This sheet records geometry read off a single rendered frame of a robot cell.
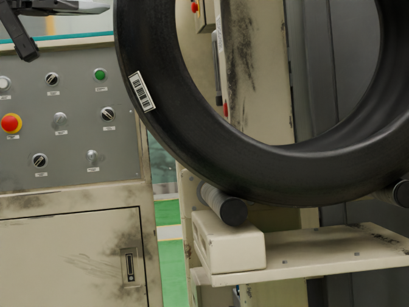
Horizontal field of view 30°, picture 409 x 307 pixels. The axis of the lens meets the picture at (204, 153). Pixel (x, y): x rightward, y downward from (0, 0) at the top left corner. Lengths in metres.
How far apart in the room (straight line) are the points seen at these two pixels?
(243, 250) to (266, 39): 0.53
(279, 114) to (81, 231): 0.62
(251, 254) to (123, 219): 0.75
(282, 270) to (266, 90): 0.47
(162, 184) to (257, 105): 9.00
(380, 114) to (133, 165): 0.72
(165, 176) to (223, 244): 9.38
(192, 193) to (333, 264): 0.41
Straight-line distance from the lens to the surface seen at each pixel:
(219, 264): 1.20
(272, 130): 1.57
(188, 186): 1.53
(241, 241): 1.20
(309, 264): 1.23
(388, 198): 1.29
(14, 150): 1.97
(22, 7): 1.25
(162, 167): 10.55
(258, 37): 1.57
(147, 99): 1.14
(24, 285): 1.96
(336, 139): 1.47
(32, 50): 1.26
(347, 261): 1.24
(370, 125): 1.48
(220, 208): 1.19
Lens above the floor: 1.06
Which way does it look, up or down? 3 degrees down
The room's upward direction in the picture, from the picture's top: 5 degrees counter-clockwise
